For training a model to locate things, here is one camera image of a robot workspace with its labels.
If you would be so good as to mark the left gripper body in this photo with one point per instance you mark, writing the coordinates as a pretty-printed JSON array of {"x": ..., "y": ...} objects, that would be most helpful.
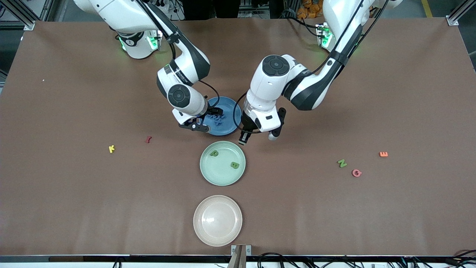
[{"x": 246, "y": 127}]

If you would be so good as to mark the green foam letter N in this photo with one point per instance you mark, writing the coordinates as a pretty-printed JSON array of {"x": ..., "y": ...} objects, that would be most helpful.
[{"x": 342, "y": 163}]

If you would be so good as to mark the yellow foam letter K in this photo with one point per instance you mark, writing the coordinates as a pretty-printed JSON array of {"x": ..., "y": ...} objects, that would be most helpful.
[{"x": 111, "y": 149}]

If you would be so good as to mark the white table edge rail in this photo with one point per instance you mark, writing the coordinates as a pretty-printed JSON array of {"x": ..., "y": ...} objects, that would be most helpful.
[{"x": 55, "y": 265}]

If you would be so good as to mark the blue foam letter X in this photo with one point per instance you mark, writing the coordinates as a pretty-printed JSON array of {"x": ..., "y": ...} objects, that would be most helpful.
[{"x": 219, "y": 123}]

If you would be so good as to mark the red foam letter I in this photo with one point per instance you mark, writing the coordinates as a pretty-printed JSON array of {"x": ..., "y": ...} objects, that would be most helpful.
[{"x": 148, "y": 140}]

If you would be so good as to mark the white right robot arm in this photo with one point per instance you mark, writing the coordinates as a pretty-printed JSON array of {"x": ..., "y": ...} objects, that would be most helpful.
[{"x": 111, "y": 11}]

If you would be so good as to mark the green foam letter P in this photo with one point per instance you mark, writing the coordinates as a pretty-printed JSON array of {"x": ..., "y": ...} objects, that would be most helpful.
[{"x": 214, "y": 153}]

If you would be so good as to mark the blue plate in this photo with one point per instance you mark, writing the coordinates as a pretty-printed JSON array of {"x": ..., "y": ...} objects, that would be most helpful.
[{"x": 228, "y": 106}]

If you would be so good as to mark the green plate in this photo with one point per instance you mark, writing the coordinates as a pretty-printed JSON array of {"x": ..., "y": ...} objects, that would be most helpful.
[{"x": 219, "y": 175}]

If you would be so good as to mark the beige plate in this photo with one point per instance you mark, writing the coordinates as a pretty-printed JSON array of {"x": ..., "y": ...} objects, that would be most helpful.
[{"x": 218, "y": 220}]

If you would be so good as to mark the bag of oranges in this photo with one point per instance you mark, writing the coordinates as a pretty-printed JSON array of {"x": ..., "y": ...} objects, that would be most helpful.
[{"x": 310, "y": 9}]

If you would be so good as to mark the pink foam letter Q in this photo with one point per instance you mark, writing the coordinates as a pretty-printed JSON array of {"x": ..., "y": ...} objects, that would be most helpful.
[{"x": 353, "y": 173}]

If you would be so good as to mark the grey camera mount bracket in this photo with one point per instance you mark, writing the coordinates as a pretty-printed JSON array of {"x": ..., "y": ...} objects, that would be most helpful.
[{"x": 241, "y": 250}]

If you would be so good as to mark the aluminium frame post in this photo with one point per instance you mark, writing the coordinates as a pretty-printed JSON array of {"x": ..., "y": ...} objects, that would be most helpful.
[
  {"x": 29, "y": 26},
  {"x": 452, "y": 21}
]

